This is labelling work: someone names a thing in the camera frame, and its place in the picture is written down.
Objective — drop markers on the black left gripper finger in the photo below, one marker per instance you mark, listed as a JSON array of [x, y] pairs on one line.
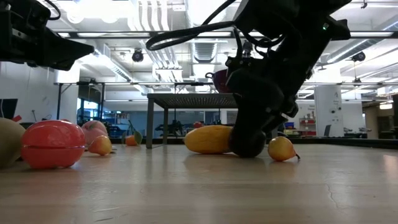
[[68, 53]]

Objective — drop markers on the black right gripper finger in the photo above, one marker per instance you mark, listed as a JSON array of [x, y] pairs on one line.
[[276, 124], [248, 121]]

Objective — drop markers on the glossy black round fruit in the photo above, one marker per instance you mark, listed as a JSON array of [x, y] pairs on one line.
[[248, 147]]

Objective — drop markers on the long yellow melon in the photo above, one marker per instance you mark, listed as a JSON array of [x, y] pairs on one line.
[[208, 140]]

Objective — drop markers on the pink peach green leaf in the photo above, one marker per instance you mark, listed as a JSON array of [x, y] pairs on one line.
[[93, 129]]

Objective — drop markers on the shiny red round fruit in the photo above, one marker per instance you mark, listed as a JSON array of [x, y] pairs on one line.
[[53, 144]]

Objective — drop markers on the beige melon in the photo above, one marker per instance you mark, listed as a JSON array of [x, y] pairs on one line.
[[9, 143]]

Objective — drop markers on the black ceiling spotlight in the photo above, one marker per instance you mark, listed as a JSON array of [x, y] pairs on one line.
[[137, 56], [247, 46], [359, 56]]

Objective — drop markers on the purple metal colander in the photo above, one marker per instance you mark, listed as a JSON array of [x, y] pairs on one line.
[[219, 81]]

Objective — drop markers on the white square pillar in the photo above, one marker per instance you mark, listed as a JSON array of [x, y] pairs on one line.
[[328, 112]]

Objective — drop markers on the grey perforated metal riser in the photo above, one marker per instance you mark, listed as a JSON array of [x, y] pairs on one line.
[[186, 100]]

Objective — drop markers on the dark flat monitor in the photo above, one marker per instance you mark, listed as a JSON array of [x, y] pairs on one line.
[[7, 109]]

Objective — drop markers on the black robot workstation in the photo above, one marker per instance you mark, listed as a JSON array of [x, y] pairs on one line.
[[174, 127]]

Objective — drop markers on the orange tangerine with leaf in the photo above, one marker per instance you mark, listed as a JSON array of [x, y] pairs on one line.
[[130, 140]]

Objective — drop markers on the silver ceiling air duct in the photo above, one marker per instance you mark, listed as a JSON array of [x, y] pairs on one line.
[[205, 51]]

